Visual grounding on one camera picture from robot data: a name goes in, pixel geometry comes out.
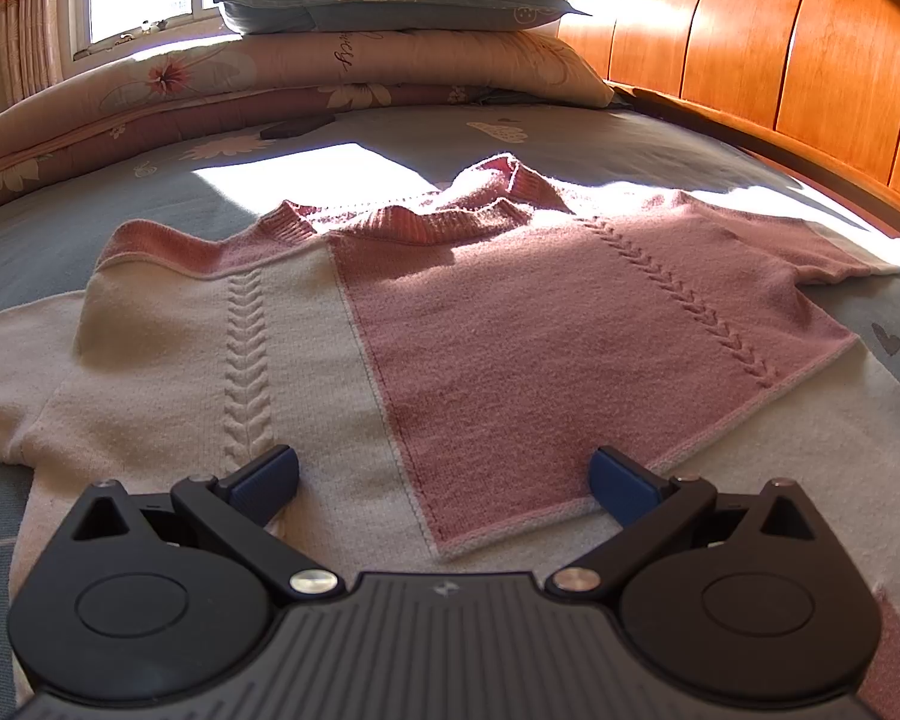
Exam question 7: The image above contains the folded pink floral quilt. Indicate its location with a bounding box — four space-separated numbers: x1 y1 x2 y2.
0 30 616 218

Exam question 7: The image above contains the small dark flat object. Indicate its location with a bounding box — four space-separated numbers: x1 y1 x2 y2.
261 114 335 140

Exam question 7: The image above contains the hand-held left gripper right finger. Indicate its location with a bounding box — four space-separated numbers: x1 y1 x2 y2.
546 445 826 602

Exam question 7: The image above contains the pink striped floral curtain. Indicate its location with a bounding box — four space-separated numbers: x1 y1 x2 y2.
0 0 65 102

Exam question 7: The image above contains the pink and cream knit sweater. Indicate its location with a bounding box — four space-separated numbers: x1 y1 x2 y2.
0 152 900 720

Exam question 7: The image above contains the wooden headboard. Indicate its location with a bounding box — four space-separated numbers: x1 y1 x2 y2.
525 0 900 211

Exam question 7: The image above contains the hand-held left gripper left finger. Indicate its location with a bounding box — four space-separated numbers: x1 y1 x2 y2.
71 444 344 602

